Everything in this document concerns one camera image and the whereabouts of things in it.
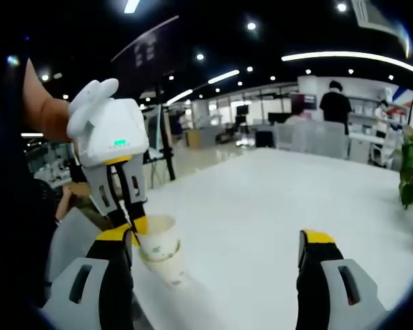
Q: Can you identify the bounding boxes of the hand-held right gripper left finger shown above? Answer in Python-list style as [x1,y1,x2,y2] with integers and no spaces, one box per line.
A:
[43,226,135,330]

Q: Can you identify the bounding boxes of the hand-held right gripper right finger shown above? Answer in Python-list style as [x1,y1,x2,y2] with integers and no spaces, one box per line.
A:
[295,229,388,330]

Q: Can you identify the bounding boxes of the dark wall screen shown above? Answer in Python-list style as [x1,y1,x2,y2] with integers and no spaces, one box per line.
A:
[290,93,317,111]

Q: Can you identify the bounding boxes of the ceiling air conditioner vent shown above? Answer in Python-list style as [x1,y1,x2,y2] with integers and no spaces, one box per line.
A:
[350,0,405,35]

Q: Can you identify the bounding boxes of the curved ceiling light strip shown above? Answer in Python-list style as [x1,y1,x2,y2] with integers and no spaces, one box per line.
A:
[281,51,413,76]

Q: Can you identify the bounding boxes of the white table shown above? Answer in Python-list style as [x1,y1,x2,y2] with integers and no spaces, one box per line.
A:
[130,147,413,330]

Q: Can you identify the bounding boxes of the grey office partition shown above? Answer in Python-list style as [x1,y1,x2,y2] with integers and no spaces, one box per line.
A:
[275,122,348,159]

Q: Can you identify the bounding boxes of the short ceiling light strip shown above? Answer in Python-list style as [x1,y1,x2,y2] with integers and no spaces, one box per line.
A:
[167,89,193,106]
[208,69,240,85]

